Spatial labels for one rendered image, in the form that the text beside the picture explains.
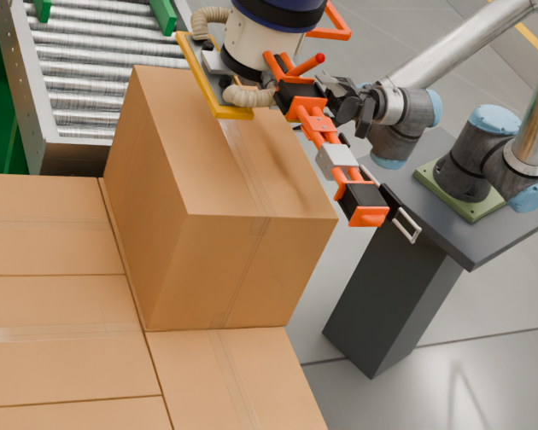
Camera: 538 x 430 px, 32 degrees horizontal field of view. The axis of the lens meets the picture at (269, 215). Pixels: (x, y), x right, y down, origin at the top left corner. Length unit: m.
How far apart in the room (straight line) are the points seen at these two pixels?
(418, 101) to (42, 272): 1.04
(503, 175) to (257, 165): 0.76
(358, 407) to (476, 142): 1.00
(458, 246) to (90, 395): 1.16
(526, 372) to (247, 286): 1.64
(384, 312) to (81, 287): 1.15
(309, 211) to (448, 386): 1.37
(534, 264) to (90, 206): 2.26
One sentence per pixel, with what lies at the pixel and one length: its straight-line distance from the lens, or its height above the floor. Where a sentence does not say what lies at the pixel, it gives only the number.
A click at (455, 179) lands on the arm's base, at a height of 0.83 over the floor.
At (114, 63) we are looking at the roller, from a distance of 3.39.
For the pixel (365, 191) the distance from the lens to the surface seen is 1.88.
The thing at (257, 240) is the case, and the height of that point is 0.87.
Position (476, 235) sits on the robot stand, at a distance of 2.88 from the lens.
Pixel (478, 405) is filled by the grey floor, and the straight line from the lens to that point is 3.52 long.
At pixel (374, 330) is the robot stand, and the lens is 3.25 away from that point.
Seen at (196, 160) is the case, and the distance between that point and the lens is 2.32.
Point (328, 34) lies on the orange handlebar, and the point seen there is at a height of 1.24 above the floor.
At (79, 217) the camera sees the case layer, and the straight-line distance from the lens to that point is 2.67.
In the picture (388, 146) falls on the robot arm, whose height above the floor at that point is 1.13.
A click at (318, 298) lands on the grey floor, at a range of 3.54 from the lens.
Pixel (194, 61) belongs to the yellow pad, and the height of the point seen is 1.13.
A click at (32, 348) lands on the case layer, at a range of 2.32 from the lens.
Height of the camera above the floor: 2.29
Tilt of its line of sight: 37 degrees down
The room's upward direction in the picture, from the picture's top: 23 degrees clockwise
